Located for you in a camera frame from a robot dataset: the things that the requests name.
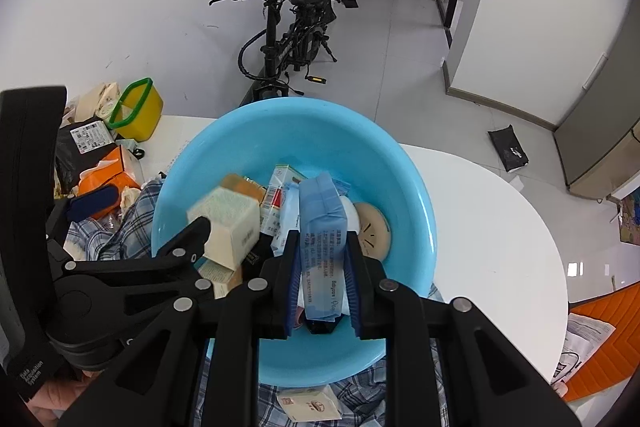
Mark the large cream box green text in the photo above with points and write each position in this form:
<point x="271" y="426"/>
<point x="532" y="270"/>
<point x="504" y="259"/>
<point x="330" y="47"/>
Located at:
<point x="234" y="225"/>

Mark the cream cloth bag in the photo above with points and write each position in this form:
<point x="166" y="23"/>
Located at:
<point x="98" y="102"/>

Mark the beige refrigerator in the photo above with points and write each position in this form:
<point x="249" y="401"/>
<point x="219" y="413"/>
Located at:
<point x="598" y="142"/>

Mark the white plastic bottle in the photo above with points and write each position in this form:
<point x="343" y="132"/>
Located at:
<point x="353" y="222"/>

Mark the red white cigarette box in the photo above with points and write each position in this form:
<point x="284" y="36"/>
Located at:
<point x="272" y="201"/>

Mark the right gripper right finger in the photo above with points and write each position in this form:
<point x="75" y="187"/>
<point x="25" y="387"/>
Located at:
<point x="447" y="363"/>

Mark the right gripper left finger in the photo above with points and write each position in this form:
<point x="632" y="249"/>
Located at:
<point x="209" y="349"/>

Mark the black folding bicycle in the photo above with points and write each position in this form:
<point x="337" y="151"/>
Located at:
<point x="296" y="31"/>

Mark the white tissue pack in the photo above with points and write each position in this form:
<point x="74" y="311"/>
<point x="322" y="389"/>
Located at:
<point x="308" y="405"/>

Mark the blue tissue pack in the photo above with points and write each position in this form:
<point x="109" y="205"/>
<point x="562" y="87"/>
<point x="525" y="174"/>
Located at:
<point x="323" y="232"/>

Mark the yellow container green rim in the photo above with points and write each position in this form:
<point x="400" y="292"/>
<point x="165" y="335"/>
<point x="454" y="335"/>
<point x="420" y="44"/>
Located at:
<point x="137" y="111"/>

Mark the translucent orange soap case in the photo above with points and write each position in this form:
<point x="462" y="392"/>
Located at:
<point x="243" y="185"/>

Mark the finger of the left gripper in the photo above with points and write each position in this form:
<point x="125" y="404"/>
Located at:
<point x="192" y="240"/>
<point x="75" y="209"/>

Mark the orange top square box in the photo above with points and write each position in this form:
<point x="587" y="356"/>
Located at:
<point x="222" y="278"/>

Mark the orange tissue box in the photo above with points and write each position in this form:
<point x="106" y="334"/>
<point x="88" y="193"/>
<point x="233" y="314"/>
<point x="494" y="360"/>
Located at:
<point x="119" y="168"/>

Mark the person's left hand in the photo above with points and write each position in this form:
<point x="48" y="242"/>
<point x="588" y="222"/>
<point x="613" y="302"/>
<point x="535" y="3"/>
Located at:
<point x="57" y="396"/>

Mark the blue plaid shirt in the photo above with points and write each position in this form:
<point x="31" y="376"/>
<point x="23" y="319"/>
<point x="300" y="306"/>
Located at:
<point x="360" y="398"/>

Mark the black bag on floor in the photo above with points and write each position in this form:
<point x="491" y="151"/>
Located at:
<point x="508" y="148"/>

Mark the white paper sheet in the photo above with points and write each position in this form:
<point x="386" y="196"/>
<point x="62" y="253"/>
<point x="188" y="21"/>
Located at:
<point x="583" y="338"/>

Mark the black parcel bag with label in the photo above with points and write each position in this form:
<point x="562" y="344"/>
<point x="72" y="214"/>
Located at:
<point x="80" y="147"/>

